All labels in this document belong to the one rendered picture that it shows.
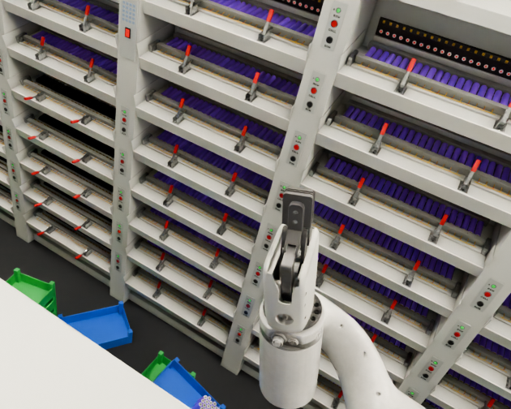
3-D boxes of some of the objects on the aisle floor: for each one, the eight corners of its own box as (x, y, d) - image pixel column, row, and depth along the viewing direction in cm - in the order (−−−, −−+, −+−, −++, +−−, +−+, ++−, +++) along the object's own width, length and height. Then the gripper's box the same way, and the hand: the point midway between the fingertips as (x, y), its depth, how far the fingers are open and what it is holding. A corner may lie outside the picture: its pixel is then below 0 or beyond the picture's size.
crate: (217, 411, 189) (226, 406, 184) (191, 451, 173) (199, 447, 168) (169, 362, 190) (177, 356, 185) (139, 398, 174) (146, 392, 169)
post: (374, 462, 185) (689, 70, 87) (354, 449, 188) (638, 54, 90) (384, 424, 201) (663, 54, 103) (366, 413, 204) (620, 42, 106)
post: (123, 303, 224) (147, -92, 126) (109, 294, 227) (122, -99, 129) (148, 281, 240) (186, -85, 142) (135, 273, 243) (164, -92, 145)
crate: (64, 360, 192) (63, 349, 188) (57, 325, 206) (57, 314, 201) (131, 342, 207) (132, 332, 202) (122, 311, 221) (122, 300, 216)
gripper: (329, 280, 60) (343, 164, 51) (310, 368, 48) (323, 238, 39) (277, 270, 62) (281, 156, 52) (246, 352, 50) (243, 225, 40)
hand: (298, 207), depth 47 cm, fingers closed
